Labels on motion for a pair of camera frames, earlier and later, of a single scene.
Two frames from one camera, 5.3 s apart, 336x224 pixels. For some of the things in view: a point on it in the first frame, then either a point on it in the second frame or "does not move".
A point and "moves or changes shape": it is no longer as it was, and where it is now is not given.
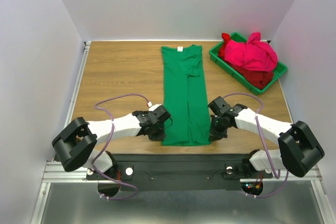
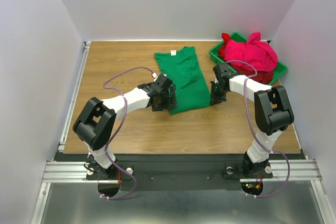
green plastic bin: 238,74 does not move
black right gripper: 215,132 → 216,95
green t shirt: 186,120 moves or changes shape
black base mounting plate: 181,172 does not move
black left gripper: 159,137 → 171,103
